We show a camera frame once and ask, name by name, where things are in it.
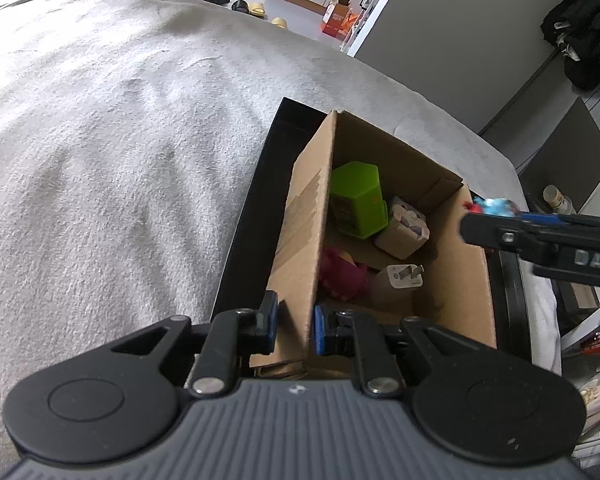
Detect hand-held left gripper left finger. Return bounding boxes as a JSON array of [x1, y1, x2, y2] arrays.
[[110, 290, 281, 399]]

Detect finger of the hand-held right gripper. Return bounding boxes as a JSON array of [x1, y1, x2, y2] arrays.
[[517, 211, 600, 230], [459, 214, 558, 264]]

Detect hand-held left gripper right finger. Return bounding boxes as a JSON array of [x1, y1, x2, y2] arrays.
[[313, 305, 498, 397]]

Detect blue and red figurine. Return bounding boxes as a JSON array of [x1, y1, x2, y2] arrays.
[[462, 196, 521, 219]]

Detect black tray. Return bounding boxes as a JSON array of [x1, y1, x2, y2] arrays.
[[211, 97, 533, 377]]

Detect brown cardboard box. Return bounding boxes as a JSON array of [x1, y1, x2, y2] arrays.
[[250, 110, 498, 382]]

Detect purple faced cube charger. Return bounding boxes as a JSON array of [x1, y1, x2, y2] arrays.
[[374, 197, 430, 261]]

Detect white plug charger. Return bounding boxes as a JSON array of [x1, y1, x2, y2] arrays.
[[370, 263, 426, 306]]

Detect green plastic box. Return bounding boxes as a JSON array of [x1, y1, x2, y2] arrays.
[[330, 161, 391, 240]]

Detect small glass bottle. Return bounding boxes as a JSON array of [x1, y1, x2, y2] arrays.
[[542, 185, 577, 217]]

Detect black hanging clothes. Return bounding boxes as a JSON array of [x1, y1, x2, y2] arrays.
[[540, 0, 600, 97]]

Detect orange cardboard box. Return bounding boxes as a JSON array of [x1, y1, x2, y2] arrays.
[[321, 0, 354, 36]]

